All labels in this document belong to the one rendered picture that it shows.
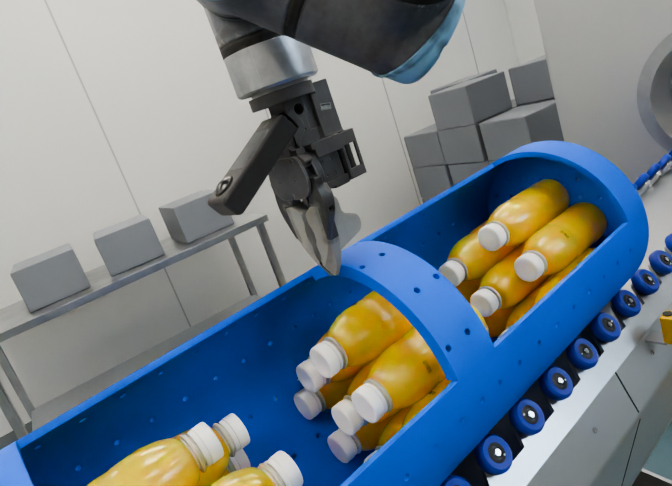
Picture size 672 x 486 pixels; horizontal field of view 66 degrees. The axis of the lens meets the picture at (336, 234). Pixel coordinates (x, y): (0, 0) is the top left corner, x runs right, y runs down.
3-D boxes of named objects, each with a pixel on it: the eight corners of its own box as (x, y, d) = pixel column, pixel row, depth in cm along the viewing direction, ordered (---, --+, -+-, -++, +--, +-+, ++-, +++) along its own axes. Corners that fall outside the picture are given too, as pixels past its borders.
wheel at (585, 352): (607, 358, 74) (597, 363, 75) (586, 331, 75) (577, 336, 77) (588, 370, 71) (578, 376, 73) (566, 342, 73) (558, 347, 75)
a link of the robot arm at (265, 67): (250, 43, 48) (207, 69, 56) (268, 94, 50) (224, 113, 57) (321, 25, 53) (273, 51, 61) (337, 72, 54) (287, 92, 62)
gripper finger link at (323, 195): (347, 235, 55) (320, 156, 53) (337, 241, 55) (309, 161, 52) (321, 235, 59) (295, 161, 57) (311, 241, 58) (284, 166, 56)
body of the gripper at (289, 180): (370, 177, 58) (336, 70, 55) (313, 206, 54) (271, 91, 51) (329, 183, 64) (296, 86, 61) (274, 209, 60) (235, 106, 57)
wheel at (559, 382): (540, 367, 69) (531, 372, 71) (556, 400, 67) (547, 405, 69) (565, 361, 71) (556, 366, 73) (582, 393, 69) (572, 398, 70)
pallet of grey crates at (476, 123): (626, 208, 371) (593, 40, 342) (559, 256, 335) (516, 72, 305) (495, 207, 474) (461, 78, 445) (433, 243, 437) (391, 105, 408)
